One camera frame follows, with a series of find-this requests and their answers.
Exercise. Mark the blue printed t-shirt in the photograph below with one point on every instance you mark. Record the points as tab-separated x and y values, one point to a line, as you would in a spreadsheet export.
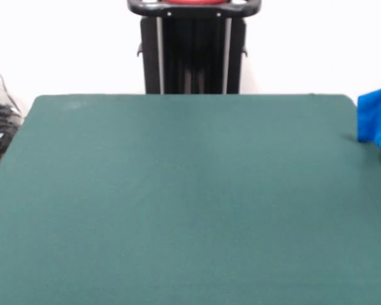
374	117

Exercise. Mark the dark green table cloth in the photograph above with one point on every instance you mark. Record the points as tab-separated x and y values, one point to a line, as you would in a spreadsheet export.
114	222

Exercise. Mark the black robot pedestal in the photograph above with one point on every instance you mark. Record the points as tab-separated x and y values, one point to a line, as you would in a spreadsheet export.
193	47

